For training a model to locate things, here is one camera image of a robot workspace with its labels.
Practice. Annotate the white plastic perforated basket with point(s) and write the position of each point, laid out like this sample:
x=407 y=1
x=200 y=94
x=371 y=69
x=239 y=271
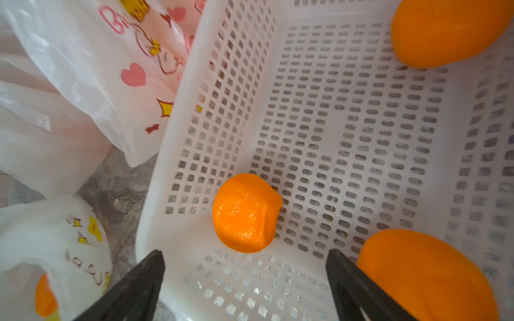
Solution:
x=311 y=97

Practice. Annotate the orange mandarin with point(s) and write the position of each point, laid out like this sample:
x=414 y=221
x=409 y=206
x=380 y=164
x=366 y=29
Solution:
x=429 y=34
x=245 y=213
x=427 y=277
x=45 y=301

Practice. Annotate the white printed plastic bag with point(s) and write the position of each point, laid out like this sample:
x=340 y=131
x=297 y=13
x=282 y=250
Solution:
x=120 y=62

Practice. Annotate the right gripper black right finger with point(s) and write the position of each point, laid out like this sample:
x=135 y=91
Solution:
x=356 y=296

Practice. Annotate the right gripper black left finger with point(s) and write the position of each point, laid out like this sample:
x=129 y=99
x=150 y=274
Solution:
x=134 y=297

